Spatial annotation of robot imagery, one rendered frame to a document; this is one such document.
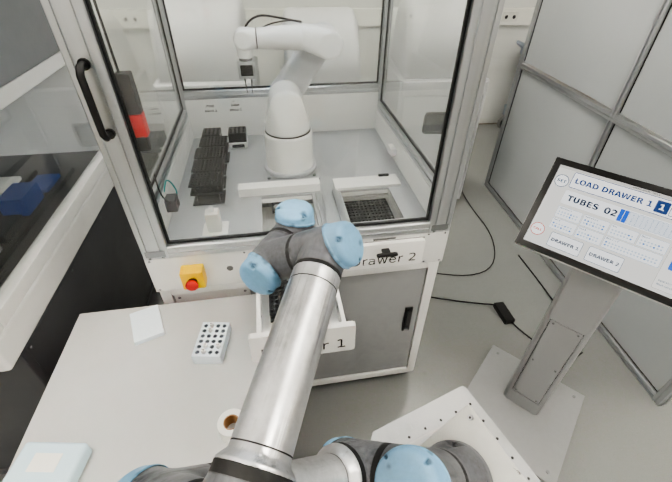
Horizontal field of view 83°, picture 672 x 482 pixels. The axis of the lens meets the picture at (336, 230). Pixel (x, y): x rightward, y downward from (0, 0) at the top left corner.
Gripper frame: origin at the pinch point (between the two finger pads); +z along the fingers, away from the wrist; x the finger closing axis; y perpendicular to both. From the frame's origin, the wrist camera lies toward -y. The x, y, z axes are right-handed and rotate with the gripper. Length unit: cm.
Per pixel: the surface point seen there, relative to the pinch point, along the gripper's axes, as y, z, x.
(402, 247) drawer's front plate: -33, 10, 38
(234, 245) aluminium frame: -34.8, 3.0, -18.3
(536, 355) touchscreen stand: -14, 60, 96
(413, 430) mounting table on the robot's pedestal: 21.3, 24.2, 25.6
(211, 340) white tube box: -12.3, 20.4, -26.9
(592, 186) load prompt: -24, -15, 94
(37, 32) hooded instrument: -98, -48, -79
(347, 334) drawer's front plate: -1.1, 11.0, 12.3
